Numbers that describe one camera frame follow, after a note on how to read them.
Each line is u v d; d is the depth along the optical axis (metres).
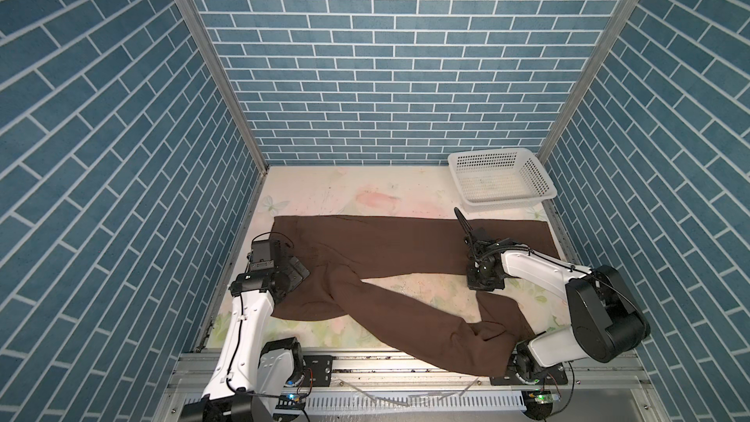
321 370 0.74
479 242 0.74
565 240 1.05
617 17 0.79
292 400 0.72
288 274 0.73
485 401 0.71
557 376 0.73
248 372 0.42
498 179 1.16
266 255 0.63
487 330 0.76
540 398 0.72
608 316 0.44
